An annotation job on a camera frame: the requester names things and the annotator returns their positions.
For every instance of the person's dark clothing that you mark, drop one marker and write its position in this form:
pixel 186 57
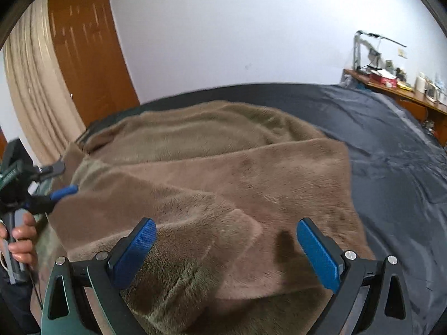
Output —
pixel 14 307

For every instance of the yellow packet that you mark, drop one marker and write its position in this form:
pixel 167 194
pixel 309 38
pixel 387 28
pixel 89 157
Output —
pixel 405 84

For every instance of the brown fleece blanket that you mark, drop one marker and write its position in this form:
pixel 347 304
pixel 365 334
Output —
pixel 209 181

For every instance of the grey plastic bag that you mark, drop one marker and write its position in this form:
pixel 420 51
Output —
pixel 351 82

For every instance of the glass jars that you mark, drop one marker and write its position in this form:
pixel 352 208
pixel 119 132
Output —
pixel 436 92

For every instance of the beige curtain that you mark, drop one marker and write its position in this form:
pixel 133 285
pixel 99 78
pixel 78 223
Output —
pixel 35 87

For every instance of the person's left hand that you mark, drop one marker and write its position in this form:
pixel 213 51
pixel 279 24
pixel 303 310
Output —
pixel 26 233

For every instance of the brown wooden door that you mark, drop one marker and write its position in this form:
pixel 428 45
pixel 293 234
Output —
pixel 87 59

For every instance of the white cup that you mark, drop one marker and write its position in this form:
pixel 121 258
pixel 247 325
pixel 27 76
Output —
pixel 420 83

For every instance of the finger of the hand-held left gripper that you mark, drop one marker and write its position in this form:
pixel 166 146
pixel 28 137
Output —
pixel 52 170
pixel 64 192

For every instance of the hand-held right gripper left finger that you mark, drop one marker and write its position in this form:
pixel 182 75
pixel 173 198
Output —
pixel 136 251

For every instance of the red box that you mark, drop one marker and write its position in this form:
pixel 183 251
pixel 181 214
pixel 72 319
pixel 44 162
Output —
pixel 380 79

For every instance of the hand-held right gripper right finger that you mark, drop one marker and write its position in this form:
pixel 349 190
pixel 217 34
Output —
pixel 319 254

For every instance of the wooden desk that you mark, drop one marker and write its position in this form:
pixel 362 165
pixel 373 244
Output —
pixel 415 106

